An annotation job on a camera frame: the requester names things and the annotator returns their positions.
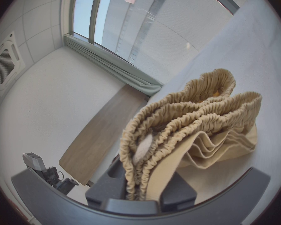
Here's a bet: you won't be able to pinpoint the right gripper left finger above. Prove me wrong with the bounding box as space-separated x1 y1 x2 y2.
85 160 129 207

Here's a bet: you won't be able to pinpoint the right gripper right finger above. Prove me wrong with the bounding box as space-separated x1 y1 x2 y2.
160 172 197 211

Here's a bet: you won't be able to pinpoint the tan shorts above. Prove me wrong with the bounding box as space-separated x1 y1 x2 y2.
119 68 263 201

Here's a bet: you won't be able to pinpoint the bed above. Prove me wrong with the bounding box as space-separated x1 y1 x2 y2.
59 0 281 207

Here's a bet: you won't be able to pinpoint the grey-green curtain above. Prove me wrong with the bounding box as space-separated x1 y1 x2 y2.
64 33 163 97

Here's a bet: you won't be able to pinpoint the white ceiling air vent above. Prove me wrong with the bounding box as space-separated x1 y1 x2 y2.
0 31 27 97

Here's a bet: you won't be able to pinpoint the window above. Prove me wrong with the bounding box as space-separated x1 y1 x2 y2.
62 0 240 67

